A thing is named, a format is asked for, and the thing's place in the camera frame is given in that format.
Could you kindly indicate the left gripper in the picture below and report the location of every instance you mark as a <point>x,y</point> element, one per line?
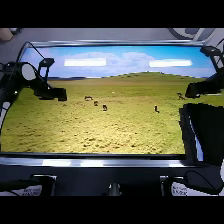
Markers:
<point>53,94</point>

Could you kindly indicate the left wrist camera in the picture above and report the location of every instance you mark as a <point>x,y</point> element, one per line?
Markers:
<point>46,64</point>

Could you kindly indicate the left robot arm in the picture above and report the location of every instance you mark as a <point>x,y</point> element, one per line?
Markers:
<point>16,78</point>

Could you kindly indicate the black garment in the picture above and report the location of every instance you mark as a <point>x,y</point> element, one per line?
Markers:
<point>208,131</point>

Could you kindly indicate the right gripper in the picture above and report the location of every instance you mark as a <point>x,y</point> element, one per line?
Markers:
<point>199,90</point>

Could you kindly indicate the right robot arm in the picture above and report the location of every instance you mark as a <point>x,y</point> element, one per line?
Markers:
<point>218,78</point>

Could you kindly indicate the silver frame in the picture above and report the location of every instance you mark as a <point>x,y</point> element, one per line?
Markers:
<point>100,162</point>

